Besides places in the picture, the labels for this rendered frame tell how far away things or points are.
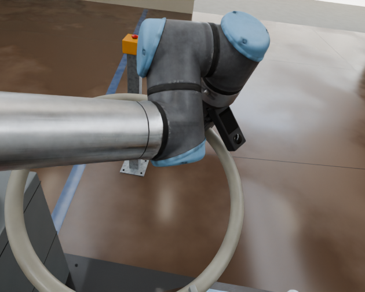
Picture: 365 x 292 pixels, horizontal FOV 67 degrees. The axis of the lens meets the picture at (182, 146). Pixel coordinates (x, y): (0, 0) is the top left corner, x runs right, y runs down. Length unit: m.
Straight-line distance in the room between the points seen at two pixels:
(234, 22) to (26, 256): 0.52
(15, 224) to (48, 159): 0.27
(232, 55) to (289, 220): 1.94
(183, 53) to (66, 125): 0.21
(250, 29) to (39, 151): 0.36
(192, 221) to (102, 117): 1.76
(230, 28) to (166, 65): 0.12
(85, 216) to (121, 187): 0.35
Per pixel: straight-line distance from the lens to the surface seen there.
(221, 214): 2.14
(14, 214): 0.59
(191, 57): 0.45
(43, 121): 0.32
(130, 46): 1.74
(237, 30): 0.48
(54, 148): 0.33
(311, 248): 2.25
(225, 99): 0.56
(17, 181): 0.61
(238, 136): 0.64
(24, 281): 1.33
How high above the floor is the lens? 1.69
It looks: 40 degrees down
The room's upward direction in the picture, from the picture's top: 8 degrees clockwise
